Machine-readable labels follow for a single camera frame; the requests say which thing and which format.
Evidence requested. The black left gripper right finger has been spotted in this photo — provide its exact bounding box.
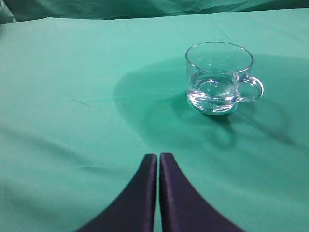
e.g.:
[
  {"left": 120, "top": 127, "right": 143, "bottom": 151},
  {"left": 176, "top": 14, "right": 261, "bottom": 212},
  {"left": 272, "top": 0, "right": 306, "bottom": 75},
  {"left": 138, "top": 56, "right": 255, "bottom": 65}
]
[{"left": 159, "top": 153, "right": 243, "bottom": 232}]

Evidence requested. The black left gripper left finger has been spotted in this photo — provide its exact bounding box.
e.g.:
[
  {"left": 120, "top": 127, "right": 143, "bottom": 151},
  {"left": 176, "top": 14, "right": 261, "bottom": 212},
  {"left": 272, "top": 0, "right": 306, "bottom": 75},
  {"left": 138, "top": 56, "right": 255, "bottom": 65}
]
[{"left": 77, "top": 154, "right": 157, "bottom": 232}]

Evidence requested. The green table cloth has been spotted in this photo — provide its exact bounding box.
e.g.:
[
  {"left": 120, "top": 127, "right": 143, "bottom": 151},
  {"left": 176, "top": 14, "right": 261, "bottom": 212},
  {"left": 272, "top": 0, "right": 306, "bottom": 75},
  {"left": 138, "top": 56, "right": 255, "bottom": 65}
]
[{"left": 0, "top": 8, "right": 309, "bottom": 232}]

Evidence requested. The green backdrop cloth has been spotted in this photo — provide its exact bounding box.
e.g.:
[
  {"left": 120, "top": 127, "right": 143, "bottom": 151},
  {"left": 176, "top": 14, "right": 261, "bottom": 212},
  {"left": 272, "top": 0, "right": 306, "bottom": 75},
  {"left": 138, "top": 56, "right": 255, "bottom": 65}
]
[{"left": 0, "top": 0, "right": 309, "bottom": 24}]

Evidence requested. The clear glass cup with handle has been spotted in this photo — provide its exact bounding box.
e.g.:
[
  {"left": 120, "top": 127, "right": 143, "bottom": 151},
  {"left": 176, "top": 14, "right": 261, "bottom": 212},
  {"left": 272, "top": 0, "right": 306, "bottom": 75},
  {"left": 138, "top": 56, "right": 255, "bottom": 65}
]
[{"left": 185, "top": 41, "right": 264, "bottom": 115}]

